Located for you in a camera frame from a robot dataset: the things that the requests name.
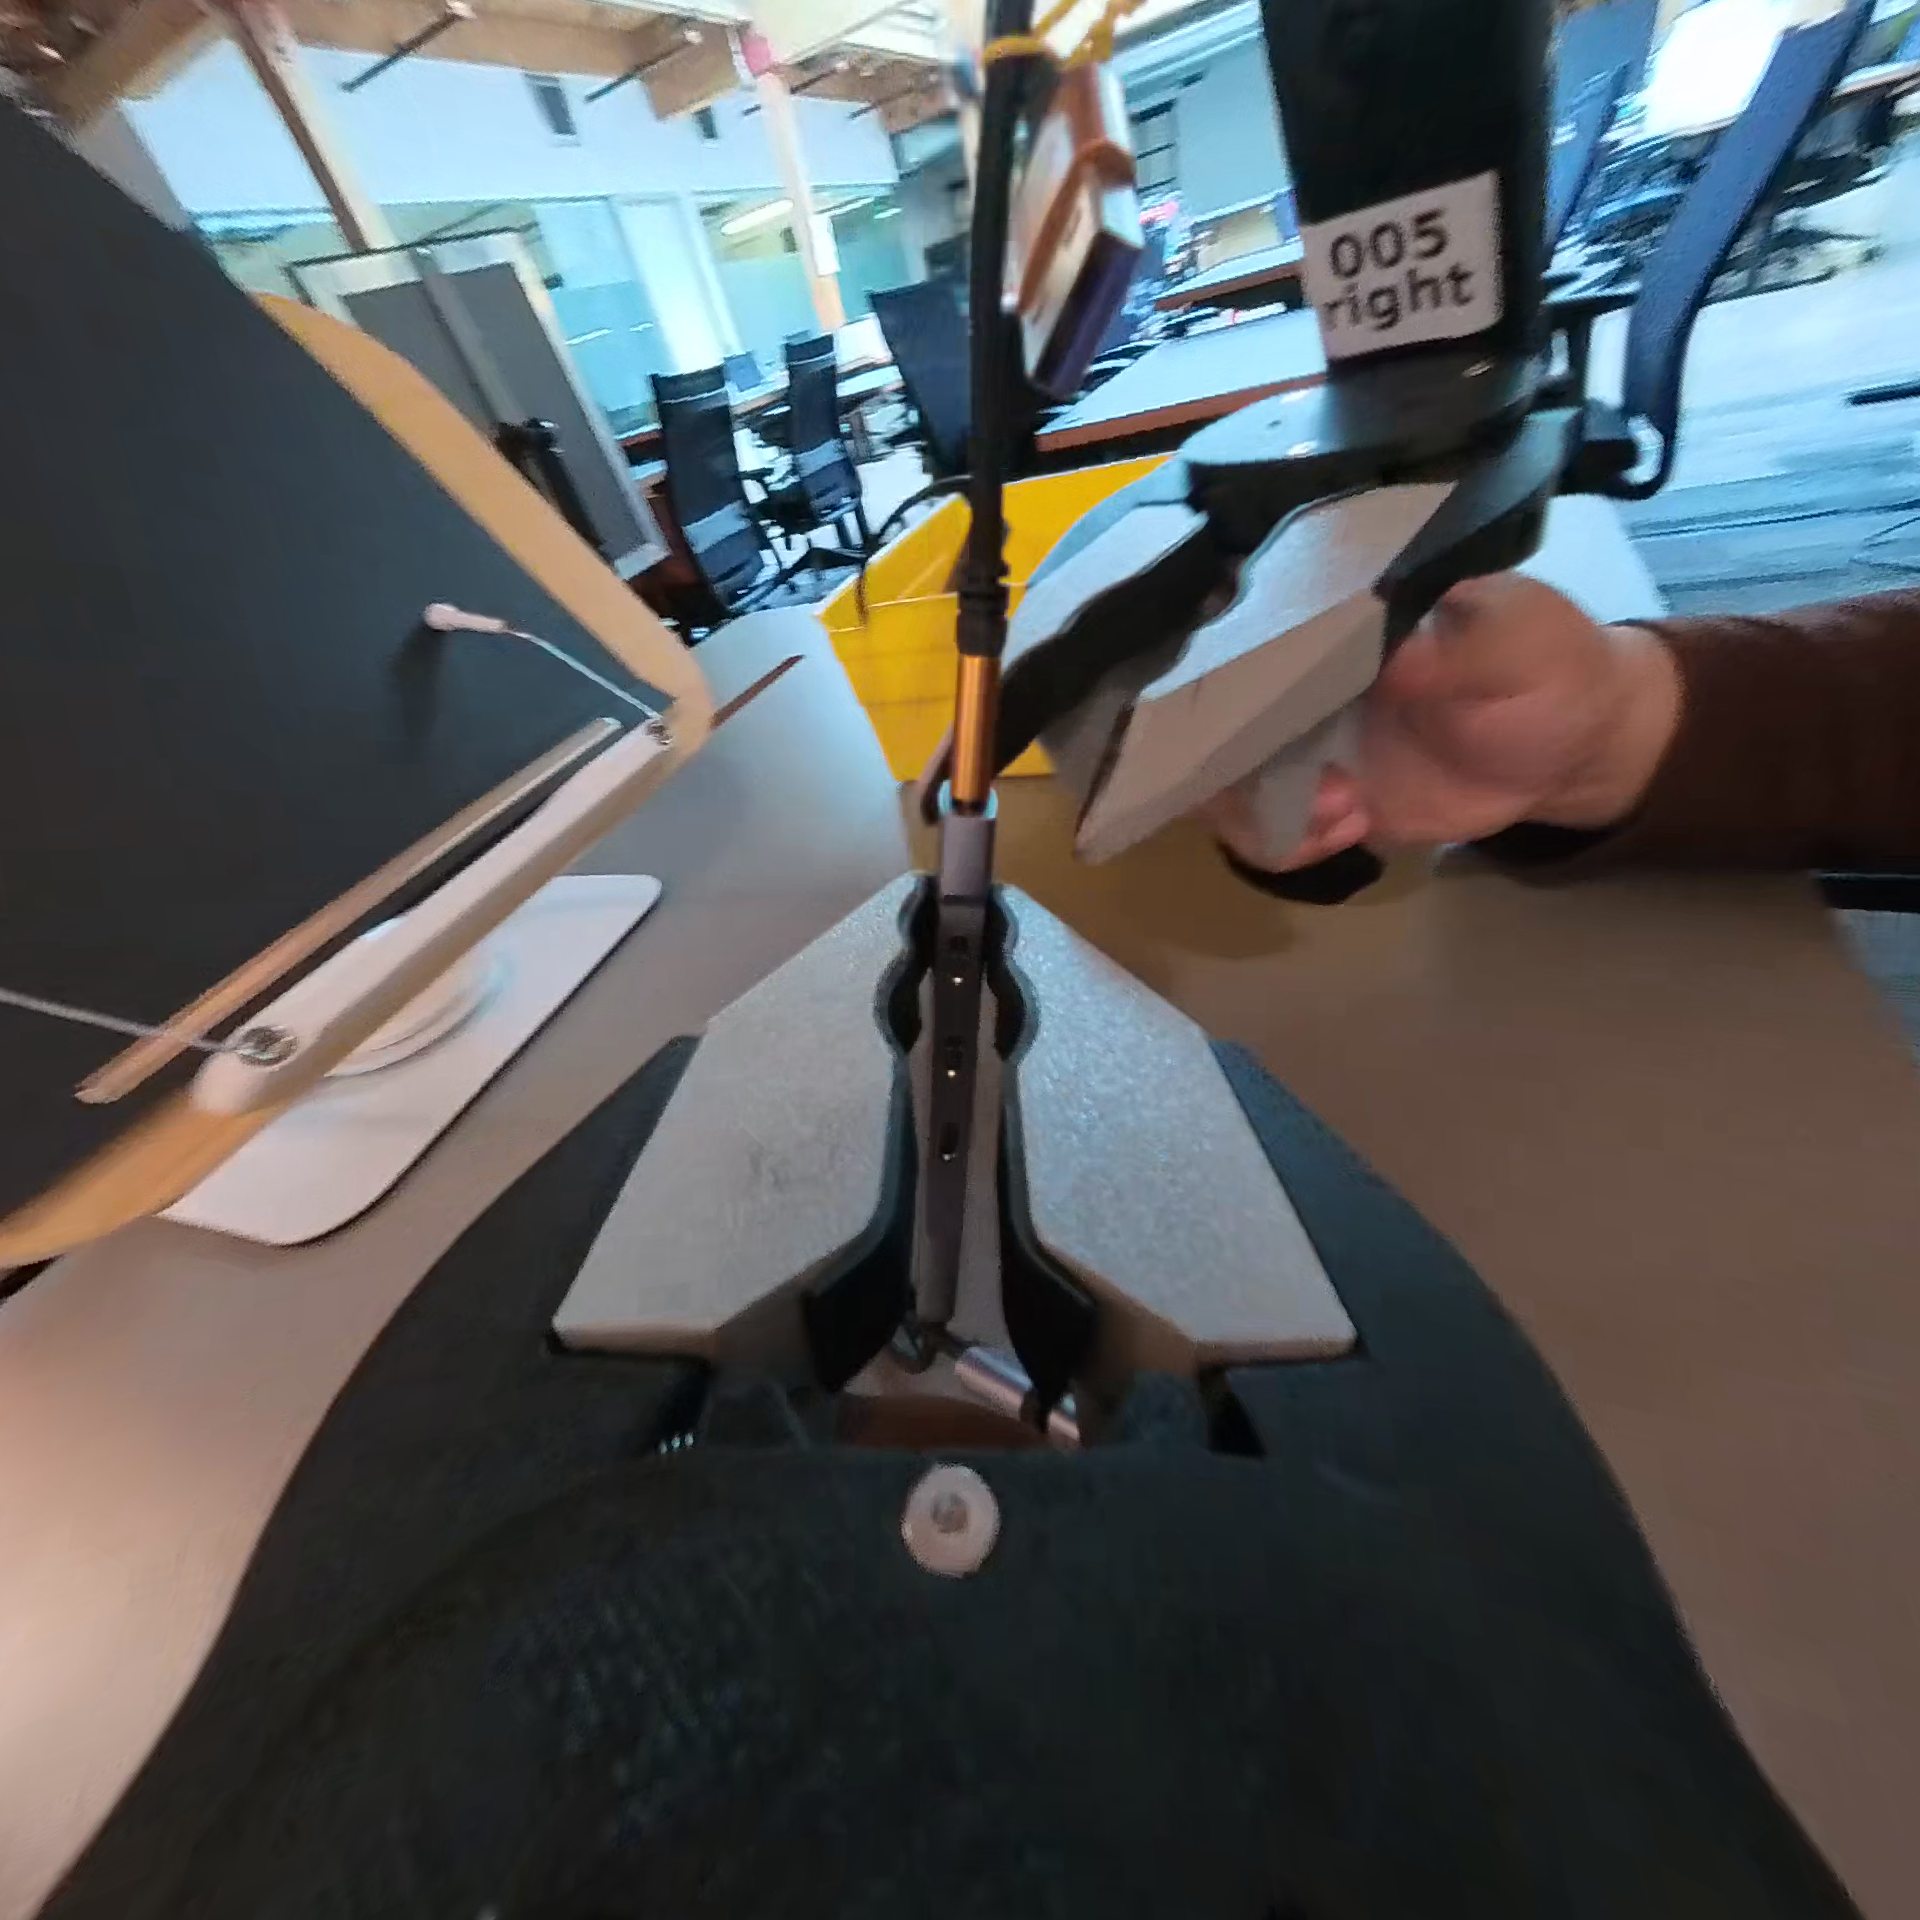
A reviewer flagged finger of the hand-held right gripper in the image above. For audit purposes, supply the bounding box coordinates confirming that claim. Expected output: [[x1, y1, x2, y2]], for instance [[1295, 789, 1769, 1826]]
[[1071, 480, 1460, 868], [992, 486, 1250, 791]]

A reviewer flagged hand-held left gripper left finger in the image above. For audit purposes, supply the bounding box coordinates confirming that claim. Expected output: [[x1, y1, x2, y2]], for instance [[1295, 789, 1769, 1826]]
[[552, 876, 919, 1391]]

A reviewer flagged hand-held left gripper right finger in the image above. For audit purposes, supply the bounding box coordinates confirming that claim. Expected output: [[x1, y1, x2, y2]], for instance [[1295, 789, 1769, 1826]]
[[985, 885, 1360, 1404]]

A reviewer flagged slim grey usb hub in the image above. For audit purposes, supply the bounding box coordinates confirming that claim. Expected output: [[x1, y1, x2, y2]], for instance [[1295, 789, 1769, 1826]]
[[894, 786, 1085, 1451]]

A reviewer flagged person's right forearm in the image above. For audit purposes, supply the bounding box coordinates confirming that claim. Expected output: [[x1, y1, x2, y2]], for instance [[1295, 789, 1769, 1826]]
[[1475, 588, 1920, 888]]

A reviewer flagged person's right hand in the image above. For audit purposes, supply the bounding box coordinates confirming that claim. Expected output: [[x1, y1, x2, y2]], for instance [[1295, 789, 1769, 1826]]
[[1345, 575, 1685, 854]]

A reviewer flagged brown office desk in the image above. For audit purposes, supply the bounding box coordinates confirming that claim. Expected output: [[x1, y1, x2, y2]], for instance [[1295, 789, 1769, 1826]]
[[1031, 300, 1351, 456]]

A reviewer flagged yellow plastic bin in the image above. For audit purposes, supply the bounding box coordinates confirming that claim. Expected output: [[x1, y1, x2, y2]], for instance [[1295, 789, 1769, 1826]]
[[816, 456, 1201, 786]]

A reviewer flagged black office chair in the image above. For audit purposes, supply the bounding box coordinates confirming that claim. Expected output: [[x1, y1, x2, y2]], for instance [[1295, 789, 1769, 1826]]
[[866, 282, 977, 486], [648, 365, 785, 637], [772, 335, 875, 561]]

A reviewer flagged blue office chair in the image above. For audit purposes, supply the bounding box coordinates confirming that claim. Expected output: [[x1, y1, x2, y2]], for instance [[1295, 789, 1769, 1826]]
[[1543, 0, 1884, 500]]

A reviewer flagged white tablet stand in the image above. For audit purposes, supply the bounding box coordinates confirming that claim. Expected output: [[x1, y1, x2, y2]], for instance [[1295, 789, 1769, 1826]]
[[74, 713, 666, 1249]]

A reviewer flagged yellow twist tie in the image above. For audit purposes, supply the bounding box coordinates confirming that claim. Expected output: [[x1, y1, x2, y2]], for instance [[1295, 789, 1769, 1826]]
[[981, 0, 1120, 71]]

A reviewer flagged black desk clamp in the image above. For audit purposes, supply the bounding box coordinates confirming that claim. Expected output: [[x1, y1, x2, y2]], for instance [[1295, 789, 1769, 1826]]
[[491, 416, 583, 516]]

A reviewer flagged grey partition panel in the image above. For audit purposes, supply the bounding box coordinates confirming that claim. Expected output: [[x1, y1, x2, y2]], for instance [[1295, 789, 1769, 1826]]
[[287, 247, 666, 581]]

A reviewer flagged black board with wooden rim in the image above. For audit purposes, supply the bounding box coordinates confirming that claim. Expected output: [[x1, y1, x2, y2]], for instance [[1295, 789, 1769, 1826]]
[[0, 97, 713, 1270]]

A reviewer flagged thin black cable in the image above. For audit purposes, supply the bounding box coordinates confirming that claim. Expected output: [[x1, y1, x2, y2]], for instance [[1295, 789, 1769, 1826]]
[[858, 475, 977, 607]]

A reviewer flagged white-tipped elastic cord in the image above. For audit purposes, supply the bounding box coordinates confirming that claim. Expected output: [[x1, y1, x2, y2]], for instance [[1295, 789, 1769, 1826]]
[[0, 986, 298, 1071], [422, 601, 672, 740]]

